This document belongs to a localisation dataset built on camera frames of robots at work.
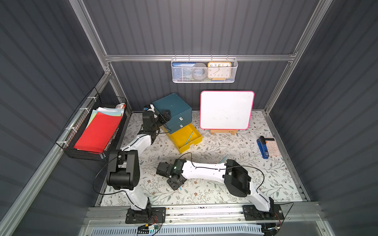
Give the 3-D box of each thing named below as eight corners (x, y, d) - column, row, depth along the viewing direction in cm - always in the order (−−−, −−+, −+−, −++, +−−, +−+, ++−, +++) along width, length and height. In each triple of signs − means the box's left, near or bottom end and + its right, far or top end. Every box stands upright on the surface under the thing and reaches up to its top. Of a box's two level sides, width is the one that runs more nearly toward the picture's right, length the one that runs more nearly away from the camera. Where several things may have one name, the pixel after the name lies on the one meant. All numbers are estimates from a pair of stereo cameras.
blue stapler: (262, 158, 96) (265, 155, 92) (256, 139, 105) (258, 135, 102) (268, 158, 96) (271, 155, 92) (261, 139, 105) (263, 135, 102)
